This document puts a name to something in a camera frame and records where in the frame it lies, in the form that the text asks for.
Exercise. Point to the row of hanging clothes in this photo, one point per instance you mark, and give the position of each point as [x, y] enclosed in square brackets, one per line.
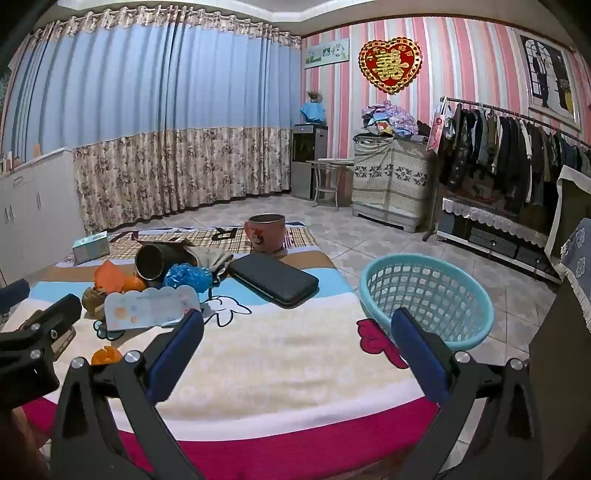
[508, 152]

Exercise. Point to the orange fruit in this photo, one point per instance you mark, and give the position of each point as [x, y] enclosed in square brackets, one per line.
[134, 284]

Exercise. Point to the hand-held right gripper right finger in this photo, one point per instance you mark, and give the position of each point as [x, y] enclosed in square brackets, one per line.
[420, 355]

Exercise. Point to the metal clothes rack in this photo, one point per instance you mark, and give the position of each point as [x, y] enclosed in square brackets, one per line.
[508, 115]

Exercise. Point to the white cabinet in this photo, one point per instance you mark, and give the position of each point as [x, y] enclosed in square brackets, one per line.
[37, 207]

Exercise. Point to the pink mug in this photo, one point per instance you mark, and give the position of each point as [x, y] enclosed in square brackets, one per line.
[265, 235]

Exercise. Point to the blue bottle cover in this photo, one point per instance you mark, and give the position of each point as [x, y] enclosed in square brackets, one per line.
[313, 113]

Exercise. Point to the lace-edged cloth covered furniture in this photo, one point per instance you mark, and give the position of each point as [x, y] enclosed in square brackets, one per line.
[577, 244]

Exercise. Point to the silver water dispenser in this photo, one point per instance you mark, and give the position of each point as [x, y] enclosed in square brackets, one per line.
[304, 175]

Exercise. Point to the blue floral curtain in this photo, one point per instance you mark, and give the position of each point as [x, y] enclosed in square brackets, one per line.
[138, 92]

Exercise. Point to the grey glove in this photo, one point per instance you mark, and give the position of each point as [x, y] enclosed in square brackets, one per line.
[212, 258]

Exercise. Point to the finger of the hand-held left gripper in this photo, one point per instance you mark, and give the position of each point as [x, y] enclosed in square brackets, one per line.
[14, 291]
[60, 314]

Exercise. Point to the framed wall poster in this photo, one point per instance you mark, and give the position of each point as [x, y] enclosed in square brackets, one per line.
[549, 74]

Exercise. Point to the black zip case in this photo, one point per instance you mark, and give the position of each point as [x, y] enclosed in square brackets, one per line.
[272, 279]

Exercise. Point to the landscape wall picture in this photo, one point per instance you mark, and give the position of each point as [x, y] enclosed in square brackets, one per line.
[325, 53]

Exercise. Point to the teal tissue box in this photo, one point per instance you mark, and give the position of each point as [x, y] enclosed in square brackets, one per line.
[90, 248]

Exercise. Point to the low cabinet with lace cloth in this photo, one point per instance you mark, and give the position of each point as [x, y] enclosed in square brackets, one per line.
[498, 230]

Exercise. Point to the patterned cloth covered machine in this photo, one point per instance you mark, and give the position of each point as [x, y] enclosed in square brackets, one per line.
[392, 180]

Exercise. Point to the orange plastic bag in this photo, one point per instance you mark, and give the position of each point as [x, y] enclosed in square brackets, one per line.
[108, 277]

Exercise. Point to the blue plastic bag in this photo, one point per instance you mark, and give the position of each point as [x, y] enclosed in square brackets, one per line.
[187, 277]

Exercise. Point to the pink hanging bag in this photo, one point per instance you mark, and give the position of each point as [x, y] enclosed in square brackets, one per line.
[436, 131]

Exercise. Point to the pile of folded clothes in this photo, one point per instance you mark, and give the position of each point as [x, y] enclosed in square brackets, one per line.
[392, 117]

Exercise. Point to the tan cloth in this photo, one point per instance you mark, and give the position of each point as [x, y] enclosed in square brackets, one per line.
[92, 297]

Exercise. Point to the teal plastic basket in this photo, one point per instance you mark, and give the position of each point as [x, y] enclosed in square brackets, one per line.
[376, 314]

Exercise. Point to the red heart wall decoration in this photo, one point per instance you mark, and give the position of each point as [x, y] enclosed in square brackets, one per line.
[390, 64]

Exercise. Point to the small metal side table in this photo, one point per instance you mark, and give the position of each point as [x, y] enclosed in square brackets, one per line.
[330, 161]

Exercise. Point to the white cloud-shaped packet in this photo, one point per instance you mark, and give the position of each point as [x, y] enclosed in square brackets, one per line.
[147, 307]

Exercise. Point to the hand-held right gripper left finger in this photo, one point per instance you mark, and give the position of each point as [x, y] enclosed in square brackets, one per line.
[178, 353]

